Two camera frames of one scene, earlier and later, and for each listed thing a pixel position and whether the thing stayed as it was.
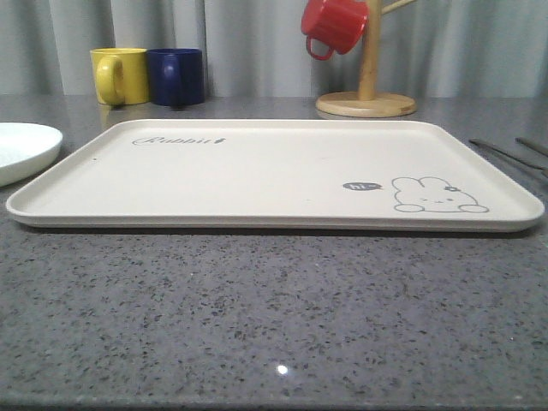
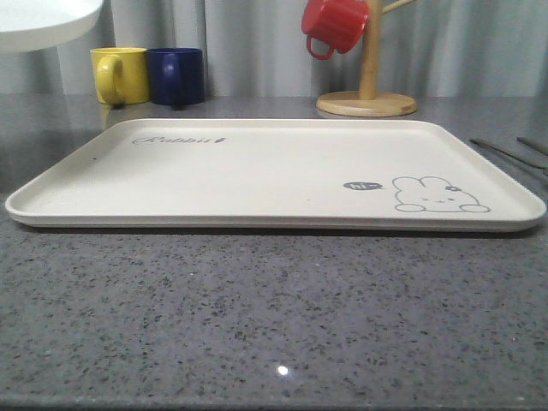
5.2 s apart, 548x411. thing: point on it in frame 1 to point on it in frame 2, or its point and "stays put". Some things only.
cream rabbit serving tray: [354, 174] stays put
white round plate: [26, 151] to [26, 25]
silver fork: [514, 157] stays put
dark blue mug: [175, 76] stays put
